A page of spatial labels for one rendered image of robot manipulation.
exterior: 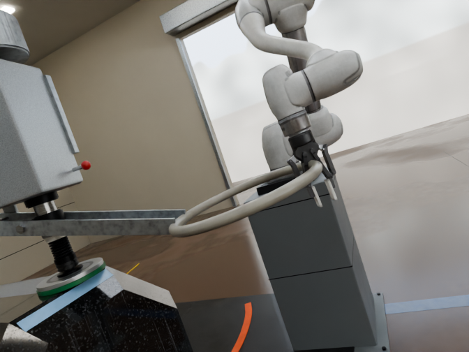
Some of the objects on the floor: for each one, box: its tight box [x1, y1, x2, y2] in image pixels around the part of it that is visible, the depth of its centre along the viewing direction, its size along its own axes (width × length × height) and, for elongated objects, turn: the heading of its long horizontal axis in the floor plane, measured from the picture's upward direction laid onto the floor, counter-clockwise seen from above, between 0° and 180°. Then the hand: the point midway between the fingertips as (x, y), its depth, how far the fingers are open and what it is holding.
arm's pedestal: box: [244, 166, 390, 352], centre depth 175 cm, size 50×50×80 cm
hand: (323, 193), depth 105 cm, fingers closed on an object, 4 cm apart
